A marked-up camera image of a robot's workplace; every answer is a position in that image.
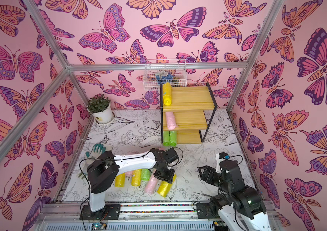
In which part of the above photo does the green roll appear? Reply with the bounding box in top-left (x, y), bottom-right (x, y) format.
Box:
top-left (169, 131), bottom-right (177, 147)
top-left (141, 168), bottom-right (151, 181)
top-left (162, 131), bottom-right (170, 146)

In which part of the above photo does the pink roll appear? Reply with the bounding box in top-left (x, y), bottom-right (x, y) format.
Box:
top-left (125, 170), bottom-right (134, 177)
top-left (144, 174), bottom-right (158, 194)
top-left (165, 112), bottom-right (177, 131)

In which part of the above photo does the yellow roll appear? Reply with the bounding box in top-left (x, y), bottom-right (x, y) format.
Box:
top-left (162, 82), bottom-right (172, 106)
top-left (157, 174), bottom-right (177, 198)
top-left (115, 173), bottom-right (126, 188)
top-left (131, 169), bottom-right (142, 187)

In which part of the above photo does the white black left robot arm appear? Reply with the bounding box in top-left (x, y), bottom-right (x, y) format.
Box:
top-left (79, 147), bottom-right (184, 221)

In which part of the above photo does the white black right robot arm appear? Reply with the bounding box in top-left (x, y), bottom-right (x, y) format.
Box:
top-left (198, 159), bottom-right (272, 231)

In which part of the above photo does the wooden three-tier shelf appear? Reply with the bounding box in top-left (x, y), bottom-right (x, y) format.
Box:
top-left (160, 83), bottom-right (218, 144)

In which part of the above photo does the green grey work glove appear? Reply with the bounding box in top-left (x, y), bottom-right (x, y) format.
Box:
top-left (78, 143), bottom-right (113, 179)

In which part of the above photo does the potted green plant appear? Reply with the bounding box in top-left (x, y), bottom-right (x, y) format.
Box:
top-left (87, 93), bottom-right (113, 124)

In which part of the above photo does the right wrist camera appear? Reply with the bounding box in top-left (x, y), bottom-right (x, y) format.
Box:
top-left (215, 152), bottom-right (230, 173)

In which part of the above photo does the white wire basket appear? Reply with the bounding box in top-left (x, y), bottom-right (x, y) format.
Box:
top-left (142, 58), bottom-right (187, 90)

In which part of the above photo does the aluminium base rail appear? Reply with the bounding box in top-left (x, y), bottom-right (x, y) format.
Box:
top-left (34, 199), bottom-right (282, 231)

